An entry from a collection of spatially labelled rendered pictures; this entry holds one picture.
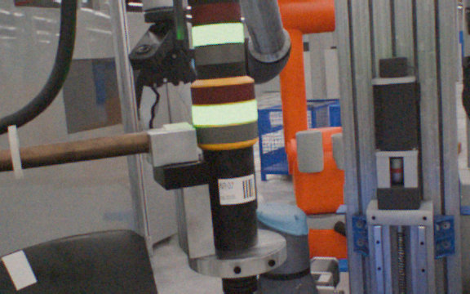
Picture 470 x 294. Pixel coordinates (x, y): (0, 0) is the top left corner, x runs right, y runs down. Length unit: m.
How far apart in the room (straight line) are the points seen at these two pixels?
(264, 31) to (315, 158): 3.13
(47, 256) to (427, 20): 0.98
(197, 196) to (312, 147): 3.89
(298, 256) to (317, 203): 3.18
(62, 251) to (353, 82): 0.93
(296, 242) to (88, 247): 0.75
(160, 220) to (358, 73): 4.10
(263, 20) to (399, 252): 0.58
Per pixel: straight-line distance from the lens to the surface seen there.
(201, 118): 0.37
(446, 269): 1.40
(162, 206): 5.26
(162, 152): 0.36
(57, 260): 0.52
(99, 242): 0.53
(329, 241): 4.42
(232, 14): 0.37
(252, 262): 0.37
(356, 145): 1.34
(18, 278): 0.51
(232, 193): 0.38
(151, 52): 0.87
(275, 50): 1.27
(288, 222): 1.20
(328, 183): 4.38
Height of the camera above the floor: 1.59
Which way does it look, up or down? 8 degrees down
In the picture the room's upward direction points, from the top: 5 degrees counter-clockwise
